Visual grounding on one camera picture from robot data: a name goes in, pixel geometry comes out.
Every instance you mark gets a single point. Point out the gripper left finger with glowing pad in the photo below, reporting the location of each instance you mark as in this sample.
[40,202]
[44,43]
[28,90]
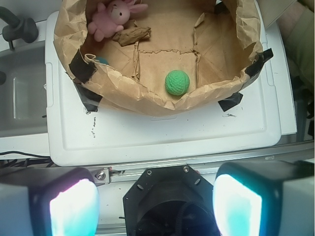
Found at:
[54,201]

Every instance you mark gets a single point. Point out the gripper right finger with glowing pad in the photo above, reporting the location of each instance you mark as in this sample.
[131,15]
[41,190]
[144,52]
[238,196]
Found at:
[272,198]

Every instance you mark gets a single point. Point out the white plastic bin lid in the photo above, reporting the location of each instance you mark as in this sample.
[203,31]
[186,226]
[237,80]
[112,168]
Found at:
[108,136]

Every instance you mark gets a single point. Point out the black tape right lower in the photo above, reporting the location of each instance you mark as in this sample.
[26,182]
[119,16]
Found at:
[230,102]

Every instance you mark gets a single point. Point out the black tape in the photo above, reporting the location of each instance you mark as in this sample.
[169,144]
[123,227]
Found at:
[89,99]
[230,102]
[254,70]
[81,69]

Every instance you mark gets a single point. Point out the black tape left lower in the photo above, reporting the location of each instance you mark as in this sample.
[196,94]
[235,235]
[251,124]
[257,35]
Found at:
[89,99]

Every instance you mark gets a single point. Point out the black tape left upper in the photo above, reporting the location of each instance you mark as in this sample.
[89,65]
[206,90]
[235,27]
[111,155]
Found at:
[81,69]

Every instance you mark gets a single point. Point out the black tape right upper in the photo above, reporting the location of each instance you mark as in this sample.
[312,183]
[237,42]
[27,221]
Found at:
[254,70]

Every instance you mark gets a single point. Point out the green textured ball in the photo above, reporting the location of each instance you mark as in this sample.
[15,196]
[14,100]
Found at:
[177,82]

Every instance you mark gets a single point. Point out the teal object behind bag fold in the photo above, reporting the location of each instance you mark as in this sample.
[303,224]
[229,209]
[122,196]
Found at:
[102,60]

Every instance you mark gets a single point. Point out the crumpled brown paper bag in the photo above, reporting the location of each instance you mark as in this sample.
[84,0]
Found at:
[213,43]

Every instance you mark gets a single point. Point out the grey clamp knob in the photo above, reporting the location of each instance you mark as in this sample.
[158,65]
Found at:
[17,28]

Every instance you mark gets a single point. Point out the pink plush bunny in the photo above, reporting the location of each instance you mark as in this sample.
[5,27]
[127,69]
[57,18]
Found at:
[110,19]

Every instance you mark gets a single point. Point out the aluminium extrusion rail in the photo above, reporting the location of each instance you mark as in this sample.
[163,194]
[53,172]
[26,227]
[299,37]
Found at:
[205,164]

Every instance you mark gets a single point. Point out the black octagonal mount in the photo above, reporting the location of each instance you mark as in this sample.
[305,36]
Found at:
[170,201]

